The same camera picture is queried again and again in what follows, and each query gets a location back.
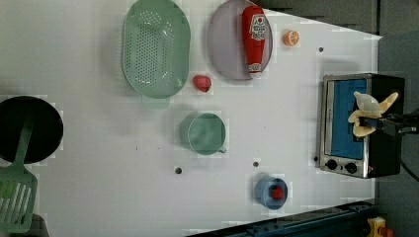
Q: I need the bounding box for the red toy strawberry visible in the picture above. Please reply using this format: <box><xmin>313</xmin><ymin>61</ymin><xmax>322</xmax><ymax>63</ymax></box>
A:
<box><xmin>193</xmin><ymin>75</ymin><xmax>211</xmax><ymax>93</ymax></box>

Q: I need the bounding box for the green slotted spatula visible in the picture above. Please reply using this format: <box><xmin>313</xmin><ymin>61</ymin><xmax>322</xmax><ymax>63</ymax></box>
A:
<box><xmin>1</xmin><ymin>115</ymin><xmax>38</xmax><ymax>233</ymax></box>

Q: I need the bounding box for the green mug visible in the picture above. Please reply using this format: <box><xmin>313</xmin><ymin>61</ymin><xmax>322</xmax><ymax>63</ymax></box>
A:
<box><xmin>180</xmin><ymin>113</ymin><xmax>226</xmax><ymax>155</ymax></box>

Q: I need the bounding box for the silver toaster oven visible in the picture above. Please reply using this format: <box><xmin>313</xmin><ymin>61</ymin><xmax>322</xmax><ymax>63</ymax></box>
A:
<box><xmin>318</xmin><ymin>73</ymin><xmax>405</xmax><ymax>179</ymax></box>

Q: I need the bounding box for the blue metal frame rail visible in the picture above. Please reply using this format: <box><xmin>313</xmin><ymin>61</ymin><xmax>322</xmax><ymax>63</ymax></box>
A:
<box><xmin>189</xmin><ymin>201</ymin><xmax>377</xmax><ymax>237</ymax></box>

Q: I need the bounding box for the grey round plate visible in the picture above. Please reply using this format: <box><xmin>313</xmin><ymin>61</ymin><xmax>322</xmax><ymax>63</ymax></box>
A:
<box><xmin>208</xmin><ymin>0</ymin><xmax>273</xmax><ymax>80</ymax></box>

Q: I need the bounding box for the orange slice toy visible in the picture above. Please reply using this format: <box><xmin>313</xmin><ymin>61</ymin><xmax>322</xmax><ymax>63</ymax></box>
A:
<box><xmin>283</xmin><ymin>31</ymin><xmax>299</xmax><ymax>46</ymax></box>

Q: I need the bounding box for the peeled toy banana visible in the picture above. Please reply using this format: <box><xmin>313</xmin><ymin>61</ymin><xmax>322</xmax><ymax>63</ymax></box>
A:
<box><xmin>348</xmin><ymin>91</ymin><xmax>399</xmax><ymax>137</ymax></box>

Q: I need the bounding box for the yellow red clamp object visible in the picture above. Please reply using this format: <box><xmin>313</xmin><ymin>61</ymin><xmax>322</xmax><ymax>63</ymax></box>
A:
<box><xmin>368</xmin><ymin>217</ymin><xmax>394</xmax><ymax>237</ymax></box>

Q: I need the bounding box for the small red toy in cup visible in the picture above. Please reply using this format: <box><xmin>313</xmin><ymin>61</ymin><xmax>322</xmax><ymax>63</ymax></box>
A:
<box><xmin>271</xmin><ymin>187</ymin><xmax>285</xmax><ymax>200</ymax></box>

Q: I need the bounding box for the red plush ketchup bottle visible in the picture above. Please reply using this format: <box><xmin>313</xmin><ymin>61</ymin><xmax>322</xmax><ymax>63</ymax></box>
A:
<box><xmin>242</xmin><ymin>6</ymin><xmax>267</xmax><ymax>79</ymax></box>

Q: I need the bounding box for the green perforated colander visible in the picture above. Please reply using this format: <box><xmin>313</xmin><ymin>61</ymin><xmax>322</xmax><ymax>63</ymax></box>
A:
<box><xmin>122</xmin><ymin>0</ymin><xmax>191</xmax><ymax>109</ymax></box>

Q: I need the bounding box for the black round pan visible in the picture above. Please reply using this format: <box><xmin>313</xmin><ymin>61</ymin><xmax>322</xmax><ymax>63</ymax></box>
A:
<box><xmin>0</xmin><ymin>96</ymin><xmax>64</xmax><ymax>164</ymax></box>

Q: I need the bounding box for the blue cup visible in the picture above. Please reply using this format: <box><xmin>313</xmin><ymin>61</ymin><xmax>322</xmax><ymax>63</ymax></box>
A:
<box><xmin>255</xmin><ymin>175</ymin><xmax>288</xmax><ymax>210</ymax></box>

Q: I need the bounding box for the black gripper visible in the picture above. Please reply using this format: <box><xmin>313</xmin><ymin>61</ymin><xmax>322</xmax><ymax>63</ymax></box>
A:
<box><xmin>360</xmin><ymin>110</ymin><xmax>419</xmax><ymax>134</ymax></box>

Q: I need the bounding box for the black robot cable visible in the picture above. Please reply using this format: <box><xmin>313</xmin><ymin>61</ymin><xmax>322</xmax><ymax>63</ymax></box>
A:
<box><xmin>398</xmin><ymin>131</ymin><xmax>419</xmax><ymax>183</ymax></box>

